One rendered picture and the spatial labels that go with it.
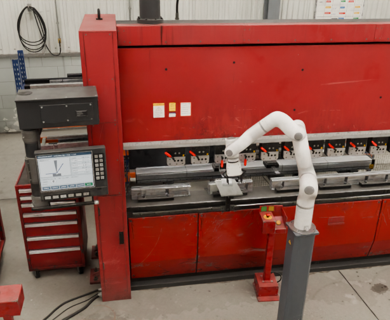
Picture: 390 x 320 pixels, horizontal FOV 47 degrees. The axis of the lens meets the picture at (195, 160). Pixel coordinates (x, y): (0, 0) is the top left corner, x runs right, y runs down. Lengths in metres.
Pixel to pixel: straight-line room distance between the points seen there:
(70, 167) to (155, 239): 1.19
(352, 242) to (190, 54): 2.35
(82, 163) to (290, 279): 1.72
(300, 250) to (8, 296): 1.98
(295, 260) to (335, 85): 1.45
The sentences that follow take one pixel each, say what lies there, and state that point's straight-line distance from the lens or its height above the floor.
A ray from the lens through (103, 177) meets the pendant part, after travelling 3.14.
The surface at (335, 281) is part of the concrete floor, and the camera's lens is 4.58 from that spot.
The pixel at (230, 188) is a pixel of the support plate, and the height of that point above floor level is 1.00.
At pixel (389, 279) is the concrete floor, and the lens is 4.79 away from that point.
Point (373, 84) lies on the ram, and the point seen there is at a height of 1.82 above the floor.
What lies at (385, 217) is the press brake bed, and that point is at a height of 0.57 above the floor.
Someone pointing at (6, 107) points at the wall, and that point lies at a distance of 7.92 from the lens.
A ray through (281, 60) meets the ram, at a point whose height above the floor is 2.03.
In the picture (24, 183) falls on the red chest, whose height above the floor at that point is 0.98.
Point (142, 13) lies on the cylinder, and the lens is 3.47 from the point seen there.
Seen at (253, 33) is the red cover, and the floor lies 2.24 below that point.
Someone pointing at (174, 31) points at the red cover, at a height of 2.26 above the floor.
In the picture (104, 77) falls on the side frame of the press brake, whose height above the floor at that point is 1.99.
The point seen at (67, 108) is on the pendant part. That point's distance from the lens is 2.98.
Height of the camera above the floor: 2.80
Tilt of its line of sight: 25 degrees down
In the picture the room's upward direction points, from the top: 1 degrees clockwise
